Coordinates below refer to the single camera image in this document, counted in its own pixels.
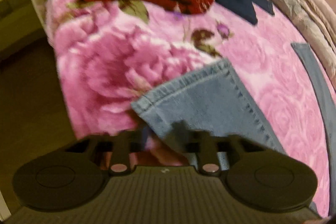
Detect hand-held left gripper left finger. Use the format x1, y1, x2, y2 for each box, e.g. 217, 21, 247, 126
63, 130, 147, 175

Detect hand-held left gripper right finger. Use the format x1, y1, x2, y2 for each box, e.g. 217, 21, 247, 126
171, 122, 263, 175

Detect blue denim jeans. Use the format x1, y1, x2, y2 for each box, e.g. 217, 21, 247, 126
131, 42, 336, 216

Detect pink floral blanket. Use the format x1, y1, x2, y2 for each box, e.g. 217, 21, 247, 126
46, 0, 336, 216

